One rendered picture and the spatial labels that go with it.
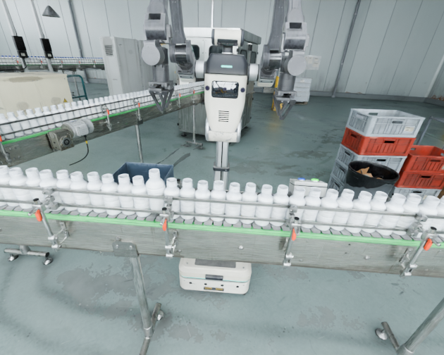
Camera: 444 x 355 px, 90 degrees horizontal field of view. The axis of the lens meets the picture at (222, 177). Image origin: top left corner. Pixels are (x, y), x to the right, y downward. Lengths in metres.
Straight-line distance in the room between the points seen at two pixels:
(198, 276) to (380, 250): 1.13
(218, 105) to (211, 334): 1.43
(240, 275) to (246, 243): 0.79
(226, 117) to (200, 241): 0.72
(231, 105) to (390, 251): 0.98
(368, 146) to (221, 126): 2.04
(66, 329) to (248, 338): 1.16
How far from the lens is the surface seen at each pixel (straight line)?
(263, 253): 0.97
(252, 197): 0.83
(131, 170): 1.57
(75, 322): 1.98
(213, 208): 0.85
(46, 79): 4.95
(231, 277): 1.70
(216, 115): 1.30
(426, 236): 1.03
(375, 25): 14.28
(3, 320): 2.23
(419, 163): 3.58
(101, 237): 1.06
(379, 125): 2.96
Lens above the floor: 1.57
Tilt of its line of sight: 28 degrees down
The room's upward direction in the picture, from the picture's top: 3 degrees clockwise
